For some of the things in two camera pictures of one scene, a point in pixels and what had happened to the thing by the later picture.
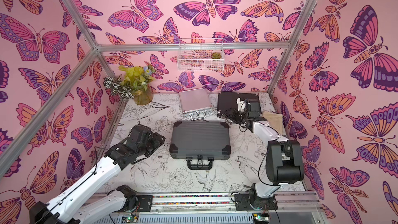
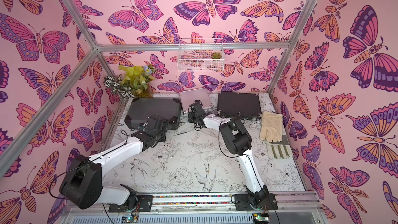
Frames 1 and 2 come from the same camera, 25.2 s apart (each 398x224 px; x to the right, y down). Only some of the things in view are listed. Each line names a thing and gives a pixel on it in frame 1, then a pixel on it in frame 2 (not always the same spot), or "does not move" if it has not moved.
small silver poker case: (195, 102) does not move
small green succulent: (216, 55) does not move
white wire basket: (194, 55) does not move
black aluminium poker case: (228, 100) does not move
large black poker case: (200, 143) to (140, 109)
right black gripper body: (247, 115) to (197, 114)
